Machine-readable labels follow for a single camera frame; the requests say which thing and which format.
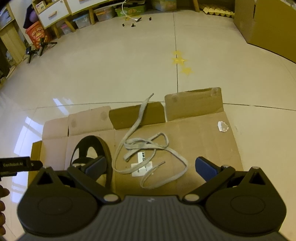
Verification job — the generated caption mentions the black white shoe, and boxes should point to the black white shoe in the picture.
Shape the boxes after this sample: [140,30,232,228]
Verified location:
[70,135,113,189]

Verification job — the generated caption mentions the grey shoelace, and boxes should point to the grey shoelace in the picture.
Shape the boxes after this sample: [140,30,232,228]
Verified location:
[112,94,189,190]

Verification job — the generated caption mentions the person's left hand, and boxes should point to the person's left hand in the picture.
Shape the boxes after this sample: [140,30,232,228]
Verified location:
[0,185,10,236]

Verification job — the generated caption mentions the white paper label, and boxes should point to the white paper label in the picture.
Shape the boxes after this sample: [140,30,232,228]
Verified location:
[130,151,154,177]

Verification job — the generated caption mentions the flattened brown cardboard sheet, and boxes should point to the flattened brown cardboard sheet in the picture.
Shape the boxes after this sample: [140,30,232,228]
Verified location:
[31,87,243,197]

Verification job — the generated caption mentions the wooden side shelf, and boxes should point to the wooden side shelf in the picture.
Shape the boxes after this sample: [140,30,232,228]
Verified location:
[0,4,30,68]

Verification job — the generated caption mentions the black tripod stand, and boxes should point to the black tripod stand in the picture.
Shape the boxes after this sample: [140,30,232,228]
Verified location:
[25,38,57,64]

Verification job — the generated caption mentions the yellow star stickers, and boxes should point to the yellow star stickers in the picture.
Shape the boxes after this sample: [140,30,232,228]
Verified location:
[171,50,194,76]

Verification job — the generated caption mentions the orange patterned bucket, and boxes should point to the orange patterned bucket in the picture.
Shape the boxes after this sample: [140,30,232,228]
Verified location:
[25,21,52,48]

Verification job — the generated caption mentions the white drawer cabinet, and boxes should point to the white drawer cabinet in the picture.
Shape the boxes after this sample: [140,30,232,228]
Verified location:
[32,0,115,39]

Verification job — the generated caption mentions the large cardboard box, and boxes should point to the large cardboard box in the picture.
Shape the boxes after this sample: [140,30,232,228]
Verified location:
[234,0,295,63]

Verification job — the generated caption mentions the clear plastic storage bin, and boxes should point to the clear plastic storage bin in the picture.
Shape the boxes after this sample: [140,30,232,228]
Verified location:
[94,6,116,22]

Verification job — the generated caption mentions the yellow egg tray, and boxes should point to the yellow egg tray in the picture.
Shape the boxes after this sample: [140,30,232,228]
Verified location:
[199,4,235,18]

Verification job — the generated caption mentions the green storage box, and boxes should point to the green storage box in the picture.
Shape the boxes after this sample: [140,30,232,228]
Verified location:
[115,4,147,16]

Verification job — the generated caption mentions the white cable with clips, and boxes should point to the white cable with clips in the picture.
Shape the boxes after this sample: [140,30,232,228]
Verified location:
[121,0,153,28]

